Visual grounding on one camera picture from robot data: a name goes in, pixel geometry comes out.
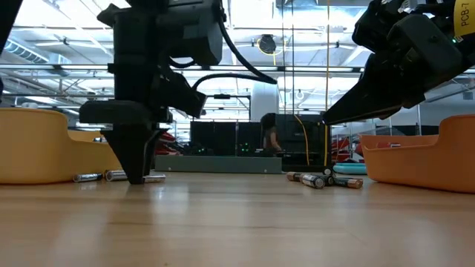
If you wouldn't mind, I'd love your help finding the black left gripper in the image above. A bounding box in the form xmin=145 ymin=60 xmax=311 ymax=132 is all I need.
xmin=79 ymin=0 xmax=208 ymax=185

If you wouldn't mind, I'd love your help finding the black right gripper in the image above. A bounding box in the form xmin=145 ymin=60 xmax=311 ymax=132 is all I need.
xmin=322 ymin=0 xmax=465 ymax=125

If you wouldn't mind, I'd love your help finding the yellow plastic bin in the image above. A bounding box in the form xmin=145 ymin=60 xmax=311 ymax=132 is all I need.
xmin=0 ymin=107 xmax=129 ymax=185

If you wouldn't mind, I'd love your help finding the red cart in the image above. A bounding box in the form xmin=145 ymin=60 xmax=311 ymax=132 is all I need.
xmin=155 ymin=131 xmax=183 ymax=156
xmin=331 ymin=136 xmax=367 ymax=164

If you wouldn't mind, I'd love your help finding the teal round disc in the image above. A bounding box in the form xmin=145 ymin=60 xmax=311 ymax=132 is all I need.
xmin=332 ymin=162 xmax=368 ymax=175

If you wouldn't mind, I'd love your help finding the orange plastic bin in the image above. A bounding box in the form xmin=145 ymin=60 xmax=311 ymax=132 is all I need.
xmin=358 ymin=113 xmax=475 ymax=194

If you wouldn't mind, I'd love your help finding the tall black cabinet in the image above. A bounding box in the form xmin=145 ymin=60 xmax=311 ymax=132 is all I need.
xmin=275 ymin=113 xmax=332 ymax=167

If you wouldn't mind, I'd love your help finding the black server cabinet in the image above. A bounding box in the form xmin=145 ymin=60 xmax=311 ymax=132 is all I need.
xmin=189 ymin=120 xmax=263 ymax=156

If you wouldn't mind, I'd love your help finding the person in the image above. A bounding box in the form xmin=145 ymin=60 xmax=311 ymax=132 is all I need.
xmin=260 ymin=113 xmax=284 ymax=157

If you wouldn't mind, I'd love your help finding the white column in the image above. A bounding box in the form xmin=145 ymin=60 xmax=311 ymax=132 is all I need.
xmin=250 ymin=79 xmax=280 ymax=122

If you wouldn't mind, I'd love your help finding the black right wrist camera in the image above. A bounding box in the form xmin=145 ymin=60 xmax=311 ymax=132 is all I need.
xmin=387 ymin=14 xmax=465 ymax=82

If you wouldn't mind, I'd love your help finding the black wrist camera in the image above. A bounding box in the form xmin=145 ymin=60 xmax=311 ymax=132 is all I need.
xmin=387 ymin=14 xmax=465 ymax=82
xmin=168 ymin=0 xmax=224 ymax=67

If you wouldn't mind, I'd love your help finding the yellow cable on cabinet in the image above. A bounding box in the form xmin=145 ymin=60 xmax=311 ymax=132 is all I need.
xmin=294 ymin=113 xmax=311 ymax=166

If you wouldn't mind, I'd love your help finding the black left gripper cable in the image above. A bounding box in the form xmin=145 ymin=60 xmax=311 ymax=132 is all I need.
xmin=168 ymin=10 xmax=278 ymax=90

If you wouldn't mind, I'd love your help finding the yellow cable label tag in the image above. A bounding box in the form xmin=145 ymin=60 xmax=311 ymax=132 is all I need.
xmin=453 ymin=0 xmax=475 ymax=37

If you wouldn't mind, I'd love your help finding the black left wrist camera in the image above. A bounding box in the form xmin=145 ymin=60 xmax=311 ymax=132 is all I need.
xmin=168 ymin=0 xmax=224 ymax=67

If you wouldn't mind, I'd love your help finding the silver ventilation duct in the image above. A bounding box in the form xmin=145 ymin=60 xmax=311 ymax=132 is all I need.
xmin=2 ymin=39 xmax=51 ymax=65

